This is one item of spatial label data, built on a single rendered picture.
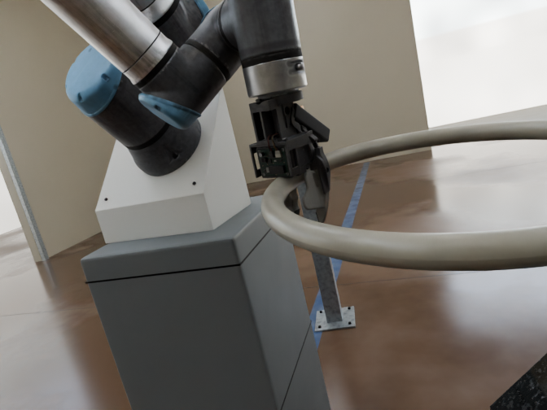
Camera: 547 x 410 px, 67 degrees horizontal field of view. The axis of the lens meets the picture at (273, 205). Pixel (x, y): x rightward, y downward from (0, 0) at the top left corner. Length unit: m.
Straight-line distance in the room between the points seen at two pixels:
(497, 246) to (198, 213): 0.71
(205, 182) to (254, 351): 0.39
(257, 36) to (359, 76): 6.27
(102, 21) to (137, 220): 0.54
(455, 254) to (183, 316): 0.73
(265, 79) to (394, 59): 6.28
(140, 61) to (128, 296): 0.57
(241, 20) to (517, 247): 0.44
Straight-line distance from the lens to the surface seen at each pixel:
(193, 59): 0.68
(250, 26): 0.60
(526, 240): 0.35
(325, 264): 2.02
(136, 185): 1.07
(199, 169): 0.97
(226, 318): 0.92
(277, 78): 0.59
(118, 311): 1.06
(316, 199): 0.64
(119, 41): 0.65
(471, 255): 0.34
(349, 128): 6.89
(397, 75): 6.83
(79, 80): 0.93
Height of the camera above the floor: 1.07
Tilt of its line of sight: 12 degrees down
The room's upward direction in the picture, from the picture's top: 13 degrees counter-clockwise
